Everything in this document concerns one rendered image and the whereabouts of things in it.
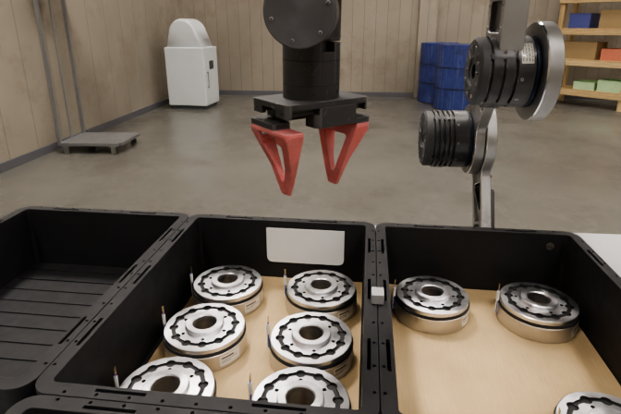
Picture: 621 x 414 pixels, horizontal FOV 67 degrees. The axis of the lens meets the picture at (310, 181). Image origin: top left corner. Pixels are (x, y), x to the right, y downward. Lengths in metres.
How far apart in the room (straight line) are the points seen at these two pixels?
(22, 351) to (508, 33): 0.95
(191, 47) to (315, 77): 6.89
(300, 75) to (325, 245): 0.36
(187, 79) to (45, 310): 6.70
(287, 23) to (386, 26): 8.20
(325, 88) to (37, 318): 0.54
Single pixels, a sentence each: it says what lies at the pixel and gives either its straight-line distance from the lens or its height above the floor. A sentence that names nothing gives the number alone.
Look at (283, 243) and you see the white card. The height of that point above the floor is 0.89.
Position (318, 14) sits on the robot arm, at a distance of 0.38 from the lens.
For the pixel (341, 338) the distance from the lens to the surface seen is 0.61.
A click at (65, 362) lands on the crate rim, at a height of 0.93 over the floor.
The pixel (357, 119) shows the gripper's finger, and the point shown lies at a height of 1.13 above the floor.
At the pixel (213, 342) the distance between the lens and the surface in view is 0.61.
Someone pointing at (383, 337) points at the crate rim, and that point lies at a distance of 0.50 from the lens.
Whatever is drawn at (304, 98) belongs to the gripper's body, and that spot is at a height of 1.16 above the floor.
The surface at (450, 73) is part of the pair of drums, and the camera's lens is 7.31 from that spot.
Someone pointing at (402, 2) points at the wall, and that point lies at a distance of 8.60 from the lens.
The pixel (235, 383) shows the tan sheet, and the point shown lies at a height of 0.83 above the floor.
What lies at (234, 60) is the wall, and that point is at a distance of 8.85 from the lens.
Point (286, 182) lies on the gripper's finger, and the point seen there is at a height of 1.07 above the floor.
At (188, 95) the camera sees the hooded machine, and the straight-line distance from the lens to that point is 7.42.
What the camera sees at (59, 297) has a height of 0.83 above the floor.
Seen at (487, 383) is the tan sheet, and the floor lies 0.83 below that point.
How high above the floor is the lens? 1.23
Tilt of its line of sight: 18 degrees down
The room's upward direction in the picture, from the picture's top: straight up
